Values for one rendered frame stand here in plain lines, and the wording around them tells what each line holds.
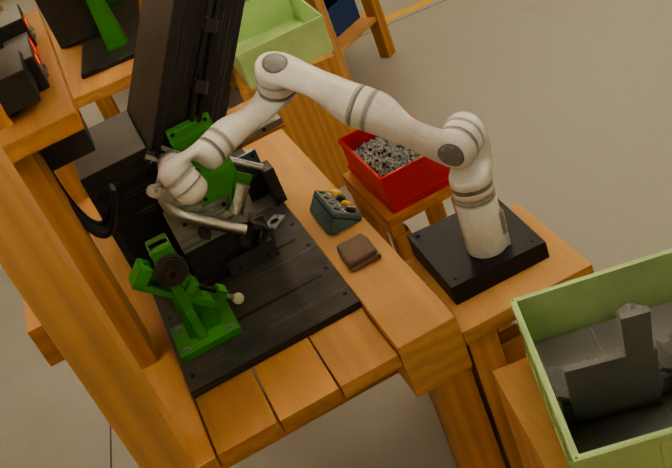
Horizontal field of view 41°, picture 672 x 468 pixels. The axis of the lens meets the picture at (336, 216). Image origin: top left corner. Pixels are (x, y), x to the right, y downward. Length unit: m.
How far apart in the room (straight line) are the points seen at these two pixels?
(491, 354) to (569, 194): 1.79
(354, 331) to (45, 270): 0.72
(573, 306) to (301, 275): 0.68
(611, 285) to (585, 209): 1.80
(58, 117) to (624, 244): 2.21
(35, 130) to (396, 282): 0.83
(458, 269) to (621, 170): 1.87
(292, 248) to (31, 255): 0.88
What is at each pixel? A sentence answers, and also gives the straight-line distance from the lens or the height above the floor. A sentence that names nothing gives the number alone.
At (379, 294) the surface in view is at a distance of 2.01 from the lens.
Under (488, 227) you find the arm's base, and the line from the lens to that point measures 1.96.
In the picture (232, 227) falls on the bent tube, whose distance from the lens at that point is 2.21.
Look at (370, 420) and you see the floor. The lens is 3.04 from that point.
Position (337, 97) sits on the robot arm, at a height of 1.33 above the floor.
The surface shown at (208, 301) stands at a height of 0.99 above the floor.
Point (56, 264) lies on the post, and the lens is 1.57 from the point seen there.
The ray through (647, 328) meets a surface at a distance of 1.46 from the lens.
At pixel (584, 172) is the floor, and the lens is 3.82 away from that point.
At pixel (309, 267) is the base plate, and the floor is 0.90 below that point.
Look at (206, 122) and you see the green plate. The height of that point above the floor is 1.25.
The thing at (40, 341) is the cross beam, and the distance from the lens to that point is 1.75.
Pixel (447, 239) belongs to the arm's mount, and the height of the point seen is 0.91.
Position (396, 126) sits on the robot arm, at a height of 1.26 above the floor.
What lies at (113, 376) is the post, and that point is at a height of 1.17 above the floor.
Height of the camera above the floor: 2.12
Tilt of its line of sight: 32 degrees down
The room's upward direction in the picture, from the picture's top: 22 degrees counter-clockwise
